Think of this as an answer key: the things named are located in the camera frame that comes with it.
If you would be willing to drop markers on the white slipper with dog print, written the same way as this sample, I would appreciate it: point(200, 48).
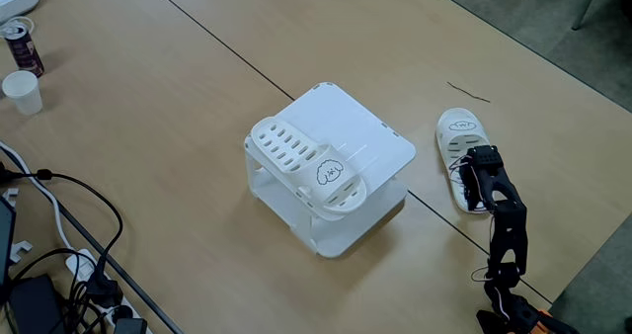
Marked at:
point(306, 166)
point(456, 136)

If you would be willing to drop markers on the white plastic shoe rack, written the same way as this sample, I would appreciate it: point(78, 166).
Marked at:
point(355, 126)

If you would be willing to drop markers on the gray chair leg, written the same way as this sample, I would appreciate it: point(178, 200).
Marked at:
point(587, 3)

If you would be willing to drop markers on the black power plug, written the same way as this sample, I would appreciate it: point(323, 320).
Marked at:
point(106, 292)
point(129, 325)

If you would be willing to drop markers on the white power strip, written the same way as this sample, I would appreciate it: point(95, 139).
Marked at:
point(81, 265)

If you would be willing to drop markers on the black power adapter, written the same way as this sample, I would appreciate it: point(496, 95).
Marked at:
point(37, 307)

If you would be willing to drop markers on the white paper cup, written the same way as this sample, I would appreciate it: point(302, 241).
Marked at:
point(23, 94)

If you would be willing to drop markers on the purple drink can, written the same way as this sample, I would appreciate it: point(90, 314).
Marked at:
point(24, 52)

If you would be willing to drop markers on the black laptop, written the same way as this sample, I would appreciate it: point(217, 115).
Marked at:
point(6, 240)

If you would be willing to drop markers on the white printed bracket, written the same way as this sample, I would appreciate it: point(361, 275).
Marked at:
point(10, 195)
point(21, 249)

